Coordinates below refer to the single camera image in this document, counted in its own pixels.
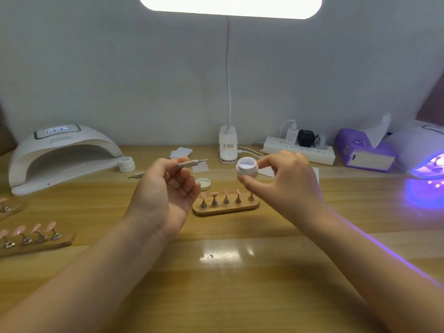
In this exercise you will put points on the person's left hand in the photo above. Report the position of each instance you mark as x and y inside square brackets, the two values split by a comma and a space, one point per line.
[163, 197]

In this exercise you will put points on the person's right hand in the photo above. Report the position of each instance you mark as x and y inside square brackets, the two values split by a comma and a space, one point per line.
[288, 187]

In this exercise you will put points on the grey dotting pen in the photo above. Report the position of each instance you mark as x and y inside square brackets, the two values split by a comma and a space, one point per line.
[191, 163]

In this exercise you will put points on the white gel jar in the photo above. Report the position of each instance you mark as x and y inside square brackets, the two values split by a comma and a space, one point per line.
[247, 166]

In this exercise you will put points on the wooden nail holder strip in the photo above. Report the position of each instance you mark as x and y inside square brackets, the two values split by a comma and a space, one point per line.
[225, 208]

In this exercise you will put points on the white nail lamp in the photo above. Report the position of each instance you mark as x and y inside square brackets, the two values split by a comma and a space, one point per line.
[61, 150]
[420, 150]

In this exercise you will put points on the wooden stands with pink nails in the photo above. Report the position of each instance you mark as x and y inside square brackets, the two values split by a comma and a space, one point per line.
[33, 236]

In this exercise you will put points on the person's left forearm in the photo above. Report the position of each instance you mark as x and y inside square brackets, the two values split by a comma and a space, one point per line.
[62, 287]

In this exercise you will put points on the person's right forearm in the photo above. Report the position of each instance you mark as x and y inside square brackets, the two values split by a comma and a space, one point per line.
[385, 274]

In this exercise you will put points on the white desk lamp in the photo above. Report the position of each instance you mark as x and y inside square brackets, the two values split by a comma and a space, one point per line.
[228, 143]

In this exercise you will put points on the white paper sheet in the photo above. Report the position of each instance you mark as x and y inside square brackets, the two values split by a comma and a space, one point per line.
[263, 171]

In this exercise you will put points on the white power strip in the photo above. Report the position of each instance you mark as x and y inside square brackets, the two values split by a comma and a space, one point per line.
[298, 150]

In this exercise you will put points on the white jar lid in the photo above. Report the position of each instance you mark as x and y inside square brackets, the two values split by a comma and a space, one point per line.
[202, 183]

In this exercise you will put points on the small white paper square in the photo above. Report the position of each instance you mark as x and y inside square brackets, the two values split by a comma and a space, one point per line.
[200, 166]

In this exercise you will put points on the stack of white cotton pads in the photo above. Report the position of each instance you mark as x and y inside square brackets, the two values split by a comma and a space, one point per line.
[182, 152]

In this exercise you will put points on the small closed white jar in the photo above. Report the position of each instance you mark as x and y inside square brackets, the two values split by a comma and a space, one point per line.
[126, 164]

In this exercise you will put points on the white charger plug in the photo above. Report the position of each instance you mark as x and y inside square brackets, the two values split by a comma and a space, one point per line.
[291, 135]

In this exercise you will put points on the black plug adapter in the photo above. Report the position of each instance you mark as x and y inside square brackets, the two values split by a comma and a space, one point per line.
[306, 138]

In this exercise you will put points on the grey plug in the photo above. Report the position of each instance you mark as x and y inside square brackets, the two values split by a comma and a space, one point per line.
[321, 141]

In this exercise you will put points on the purple tissue box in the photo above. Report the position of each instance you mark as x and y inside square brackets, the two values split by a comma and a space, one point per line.
[352, 152]

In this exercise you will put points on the white tissue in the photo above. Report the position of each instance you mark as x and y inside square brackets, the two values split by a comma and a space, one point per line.
[379, 129]

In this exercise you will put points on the brown wooden board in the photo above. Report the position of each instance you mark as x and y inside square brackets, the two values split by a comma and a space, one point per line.
[431, 100]

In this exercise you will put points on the brown cardboard box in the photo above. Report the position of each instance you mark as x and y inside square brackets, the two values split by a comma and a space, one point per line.
[5, 138]

